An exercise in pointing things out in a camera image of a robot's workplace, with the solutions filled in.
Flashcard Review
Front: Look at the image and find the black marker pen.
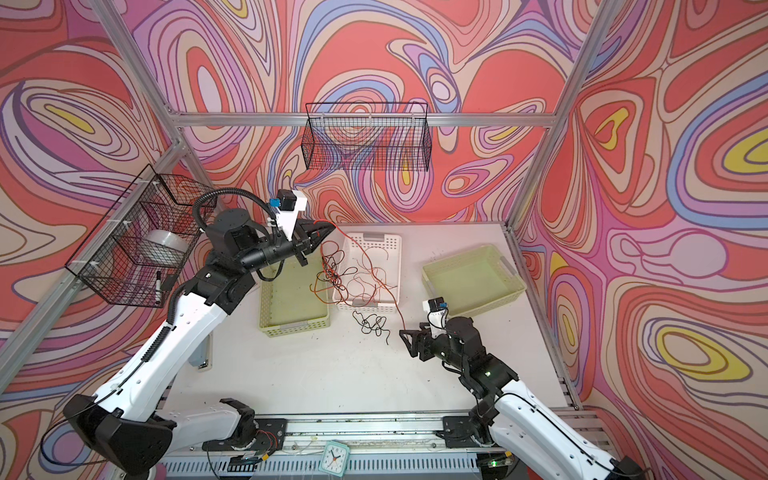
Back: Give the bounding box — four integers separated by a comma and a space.
154, 270, 163, 306

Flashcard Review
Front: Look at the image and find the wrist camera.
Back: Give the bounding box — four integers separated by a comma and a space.
269, 189, 308, 240
423, 297, 449, 335

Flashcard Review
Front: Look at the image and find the orange cable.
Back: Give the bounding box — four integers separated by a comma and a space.
344, 248, 391, 295

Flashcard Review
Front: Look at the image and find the black wire basket left wall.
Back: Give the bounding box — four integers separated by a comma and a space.
65, 166, 211, 308

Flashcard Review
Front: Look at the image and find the small green alarm clock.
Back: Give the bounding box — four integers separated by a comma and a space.
318, 441, 350, 478

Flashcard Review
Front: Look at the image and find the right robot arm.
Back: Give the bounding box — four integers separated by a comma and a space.
399, 317, 647, 479

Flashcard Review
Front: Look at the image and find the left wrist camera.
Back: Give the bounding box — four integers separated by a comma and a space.
269, 189, 308, 240

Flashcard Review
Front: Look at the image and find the black wire basket back wall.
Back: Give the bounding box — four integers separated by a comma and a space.
301, 101, 432, 173

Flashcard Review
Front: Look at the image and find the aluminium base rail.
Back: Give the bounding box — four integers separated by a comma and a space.
119, 410, 613, 480

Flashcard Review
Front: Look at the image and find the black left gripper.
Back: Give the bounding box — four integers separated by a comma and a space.
234, 220, 335, 278

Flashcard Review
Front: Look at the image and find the large green perforated basket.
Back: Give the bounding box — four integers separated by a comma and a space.
422, 244, 526, 317

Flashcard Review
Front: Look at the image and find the white perforated basket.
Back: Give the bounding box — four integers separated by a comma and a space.
332, 232, 402, 315

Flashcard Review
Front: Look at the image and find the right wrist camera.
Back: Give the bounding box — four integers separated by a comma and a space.
423, 297, 449, 335

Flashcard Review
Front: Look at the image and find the black wire basket wall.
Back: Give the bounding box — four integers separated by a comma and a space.
65, 166, 211, 308
301, 101, 432, 173

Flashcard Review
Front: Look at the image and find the black cable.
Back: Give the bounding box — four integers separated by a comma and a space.
320, 239, 391, 346

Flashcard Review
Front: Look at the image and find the small green perforated basket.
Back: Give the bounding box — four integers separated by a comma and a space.
259, 253, 330, 337

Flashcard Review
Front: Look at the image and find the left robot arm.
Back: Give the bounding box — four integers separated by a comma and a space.
63, 188, 336, 479

